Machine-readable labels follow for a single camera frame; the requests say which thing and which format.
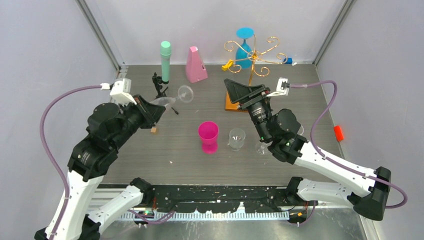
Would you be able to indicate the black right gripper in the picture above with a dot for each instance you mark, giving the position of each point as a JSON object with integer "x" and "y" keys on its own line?
{"x": 237, "y": 92}

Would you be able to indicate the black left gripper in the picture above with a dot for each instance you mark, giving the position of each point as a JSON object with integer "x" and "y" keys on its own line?
{"x": 152, "y": 112}

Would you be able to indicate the clear flute glass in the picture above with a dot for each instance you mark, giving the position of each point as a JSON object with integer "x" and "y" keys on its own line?
{"x": 185, "y": 95}

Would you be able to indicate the blue wine glass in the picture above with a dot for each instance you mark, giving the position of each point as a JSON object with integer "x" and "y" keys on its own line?
{"x": 241, "y": 56}

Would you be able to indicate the clear ribbed tumbler glass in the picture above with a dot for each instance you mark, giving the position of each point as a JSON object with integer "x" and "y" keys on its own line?
{"x": 236, "y": 139}

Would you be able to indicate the pink wine glass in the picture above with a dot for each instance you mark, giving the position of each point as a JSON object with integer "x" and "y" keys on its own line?
{"x": 208, "y": 133}

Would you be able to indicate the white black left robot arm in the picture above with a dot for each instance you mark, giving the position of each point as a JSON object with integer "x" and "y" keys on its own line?
{"x": 109, "y": 127}

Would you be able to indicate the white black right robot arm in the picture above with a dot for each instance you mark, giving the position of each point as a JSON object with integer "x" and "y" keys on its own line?
{"x": 363, "y": 189}

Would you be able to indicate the small wooden cube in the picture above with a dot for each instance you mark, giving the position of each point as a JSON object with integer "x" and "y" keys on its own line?
{"x": 153, "y": 130}

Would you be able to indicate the yellow toy block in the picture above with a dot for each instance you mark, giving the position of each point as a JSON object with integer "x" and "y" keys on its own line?
{"x": 226, "y": 66}

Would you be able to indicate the black mini tripod stand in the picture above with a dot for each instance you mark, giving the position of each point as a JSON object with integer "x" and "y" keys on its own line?
{"x": 160, "y": 89}

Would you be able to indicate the pink metronome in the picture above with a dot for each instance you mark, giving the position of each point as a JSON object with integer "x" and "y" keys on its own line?
{"x": 195, "y": 69}

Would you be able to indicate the mint green microphone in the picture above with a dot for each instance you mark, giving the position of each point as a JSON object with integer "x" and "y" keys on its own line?
{"x": 165, "y": 53}

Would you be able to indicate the black base bar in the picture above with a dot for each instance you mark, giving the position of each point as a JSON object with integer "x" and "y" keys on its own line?
{"x": 220, "y": 199}

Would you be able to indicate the red block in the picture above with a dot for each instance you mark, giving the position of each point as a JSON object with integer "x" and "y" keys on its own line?
{"x": 339, "y": 135}

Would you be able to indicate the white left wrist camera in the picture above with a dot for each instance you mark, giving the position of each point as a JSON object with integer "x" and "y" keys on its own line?
{"x": 120, "y": 91}

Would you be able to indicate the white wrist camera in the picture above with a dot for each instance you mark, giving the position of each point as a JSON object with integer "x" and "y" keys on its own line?
{"x": 282, "y": 88}
{"x": 120, "y": 91}

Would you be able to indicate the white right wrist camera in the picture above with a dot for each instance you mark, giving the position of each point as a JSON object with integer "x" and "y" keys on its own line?
{"x": 282, "y": 88}

